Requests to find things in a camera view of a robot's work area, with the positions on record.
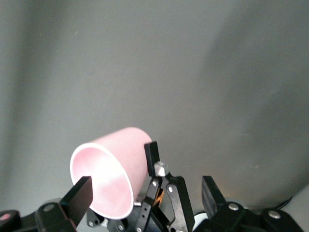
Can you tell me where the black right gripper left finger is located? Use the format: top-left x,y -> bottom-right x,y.
0,175 -> 94,232

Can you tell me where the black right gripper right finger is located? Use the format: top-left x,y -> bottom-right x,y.
201,175 -> 304,232

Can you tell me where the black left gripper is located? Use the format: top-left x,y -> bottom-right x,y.
86,141 -> 195,232

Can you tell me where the pink plastic cup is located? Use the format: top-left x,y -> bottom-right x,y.
70,127 -> 153,220

